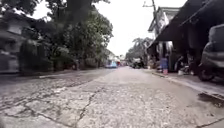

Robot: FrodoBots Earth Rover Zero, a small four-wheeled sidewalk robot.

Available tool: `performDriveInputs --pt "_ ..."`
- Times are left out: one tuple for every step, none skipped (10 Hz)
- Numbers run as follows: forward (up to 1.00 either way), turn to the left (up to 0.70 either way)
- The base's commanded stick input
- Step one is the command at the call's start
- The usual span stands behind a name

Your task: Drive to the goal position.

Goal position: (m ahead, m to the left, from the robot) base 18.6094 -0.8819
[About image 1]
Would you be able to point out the blue vehicle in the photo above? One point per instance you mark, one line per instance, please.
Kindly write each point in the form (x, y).
(111, 64)

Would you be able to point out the distant trees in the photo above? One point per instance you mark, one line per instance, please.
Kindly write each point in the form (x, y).
(138, 48)

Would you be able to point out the grey concrete road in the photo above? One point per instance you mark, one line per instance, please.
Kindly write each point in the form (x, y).
(133, 100)

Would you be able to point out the group of dark trees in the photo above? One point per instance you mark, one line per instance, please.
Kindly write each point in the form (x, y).
(80, 33)

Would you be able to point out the utility pole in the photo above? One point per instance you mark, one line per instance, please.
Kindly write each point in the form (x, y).
(154, 13)

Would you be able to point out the pale tall building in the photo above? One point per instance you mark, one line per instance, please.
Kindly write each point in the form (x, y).
(164, 20)

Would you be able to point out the concrete kerb strip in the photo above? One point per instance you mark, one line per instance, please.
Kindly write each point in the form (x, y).
(193, 83)

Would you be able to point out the building with dark roof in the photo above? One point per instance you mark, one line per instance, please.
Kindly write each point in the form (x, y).
(190, 20)

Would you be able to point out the dark parked vehicle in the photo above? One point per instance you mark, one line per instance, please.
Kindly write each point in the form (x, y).
(213, 55)

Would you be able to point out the pale two-storey house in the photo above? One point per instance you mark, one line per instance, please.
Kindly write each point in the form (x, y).
(13, 30)

